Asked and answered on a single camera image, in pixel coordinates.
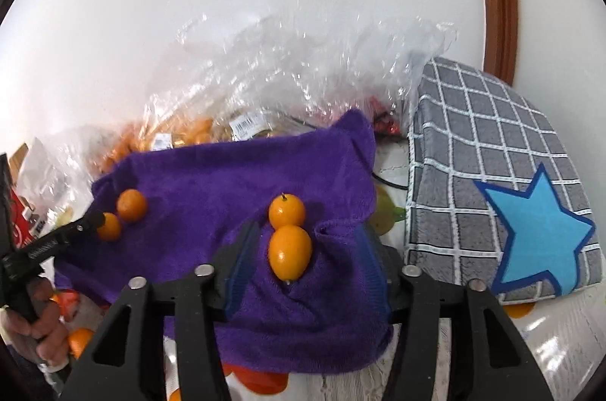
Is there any orange mandarin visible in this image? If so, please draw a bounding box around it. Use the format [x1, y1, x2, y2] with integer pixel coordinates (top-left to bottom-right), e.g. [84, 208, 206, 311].
[97, 212, 122, 242]
[116, 189, 148, 223]
[68, 327, 94, 359]

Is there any small orange kumquat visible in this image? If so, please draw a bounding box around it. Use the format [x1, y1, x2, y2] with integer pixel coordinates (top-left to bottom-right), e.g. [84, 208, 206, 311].
[268, 193, 306, 230]
[267, 225, 312, 282]

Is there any left hand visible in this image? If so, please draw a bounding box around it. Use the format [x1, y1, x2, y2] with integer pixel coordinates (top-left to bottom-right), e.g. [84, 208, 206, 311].
[1, 278, 70, 367]

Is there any red paper bag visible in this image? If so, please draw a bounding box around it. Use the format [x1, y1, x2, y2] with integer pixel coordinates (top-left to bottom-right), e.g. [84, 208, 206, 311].
[10, 189, 37, 249]

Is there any purple towel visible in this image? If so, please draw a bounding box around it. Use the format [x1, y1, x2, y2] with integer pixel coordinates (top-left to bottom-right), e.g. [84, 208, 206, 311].
[55, 110, 392, 374]

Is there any grey checked star cloth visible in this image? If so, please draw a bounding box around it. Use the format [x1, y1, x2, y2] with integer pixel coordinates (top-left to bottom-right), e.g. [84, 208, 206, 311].
[404, 58, 603, 304]

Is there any large clear plastic bag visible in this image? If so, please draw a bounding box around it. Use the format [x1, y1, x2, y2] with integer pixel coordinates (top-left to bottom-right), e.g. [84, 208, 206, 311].
[16, 16, 456, 222]

